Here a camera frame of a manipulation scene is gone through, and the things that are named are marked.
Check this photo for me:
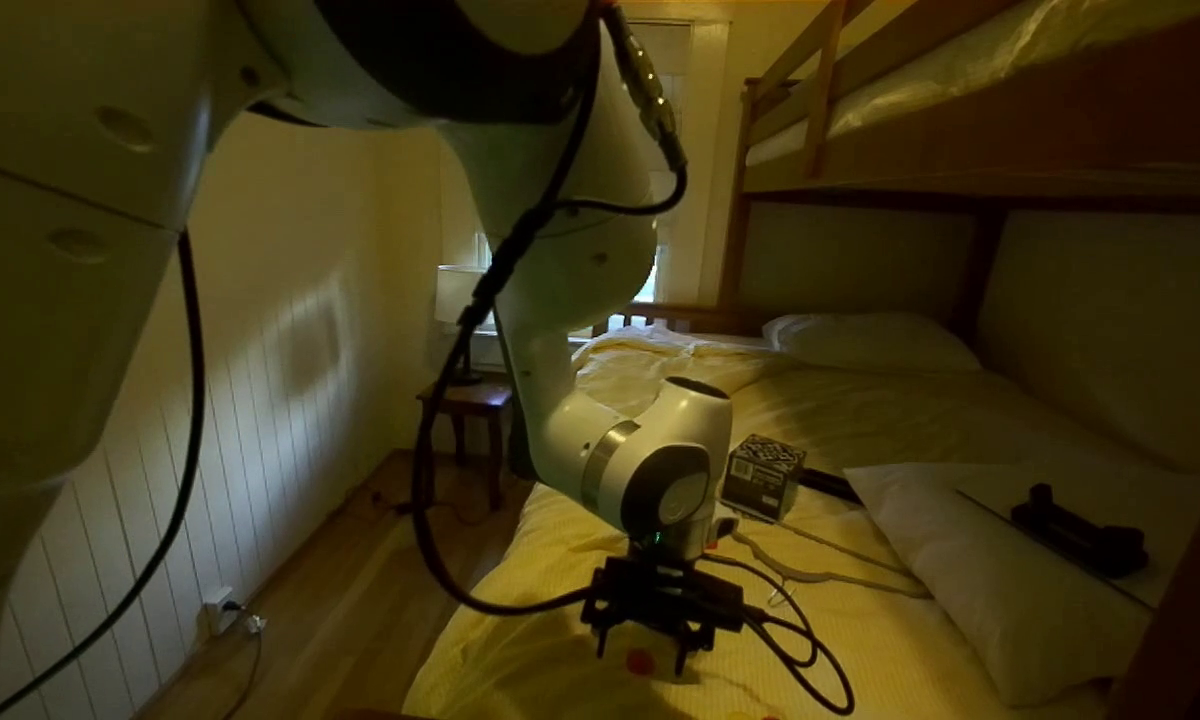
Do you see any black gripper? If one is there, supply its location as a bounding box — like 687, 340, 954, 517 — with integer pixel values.
574, 551, 752, 680

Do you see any black patterned box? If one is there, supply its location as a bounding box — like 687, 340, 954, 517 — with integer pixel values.
714, 434, 812, 524

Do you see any crumpled white blanket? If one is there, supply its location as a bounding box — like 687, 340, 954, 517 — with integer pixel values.
568, 322, 779, 418

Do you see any dark wooden nightstand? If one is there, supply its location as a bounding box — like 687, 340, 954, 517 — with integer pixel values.
415, 375, 520, 517

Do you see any yellow striped bed sheet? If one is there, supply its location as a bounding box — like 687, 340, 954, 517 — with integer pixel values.
394, 355, 1200, 720

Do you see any large white pillow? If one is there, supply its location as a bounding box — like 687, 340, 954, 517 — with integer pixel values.
839, 455, 1200, 712

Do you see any flat white pillow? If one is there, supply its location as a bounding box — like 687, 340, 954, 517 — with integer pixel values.
756, 309, 985, 375

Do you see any white shade table lamp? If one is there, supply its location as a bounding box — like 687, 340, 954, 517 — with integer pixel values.
430, 258, 500, 392

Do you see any black handheld device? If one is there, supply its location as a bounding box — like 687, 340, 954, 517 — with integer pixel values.
1008, 482, 1152, 581

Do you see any pale bunk mattress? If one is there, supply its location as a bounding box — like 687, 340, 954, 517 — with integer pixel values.
745, 0, 1200, 174

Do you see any black looped gripper cable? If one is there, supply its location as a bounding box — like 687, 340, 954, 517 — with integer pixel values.
695, 514, 859, 720

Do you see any white wall outlet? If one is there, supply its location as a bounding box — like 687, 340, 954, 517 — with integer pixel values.
196, 589, 247, 640

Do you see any thin black hanging cable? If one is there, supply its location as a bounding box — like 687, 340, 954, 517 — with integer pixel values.
0, 229, 211, 715

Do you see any wooden bunk bed frame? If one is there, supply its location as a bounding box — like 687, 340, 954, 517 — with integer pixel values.
713, 0, 1200, 720

